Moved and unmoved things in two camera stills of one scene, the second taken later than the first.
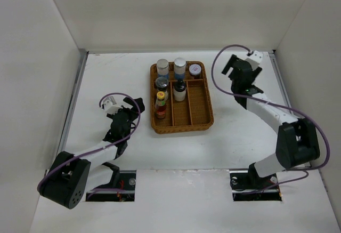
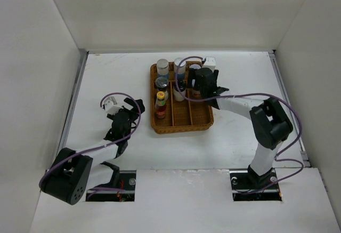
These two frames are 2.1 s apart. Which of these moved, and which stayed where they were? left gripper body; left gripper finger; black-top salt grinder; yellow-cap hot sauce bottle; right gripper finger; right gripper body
Moved: right gripper finger; right gripper body
Stayed: left gripper body; black-top salt grinder; left gripper finger; yellow-cap hot sauce bottle
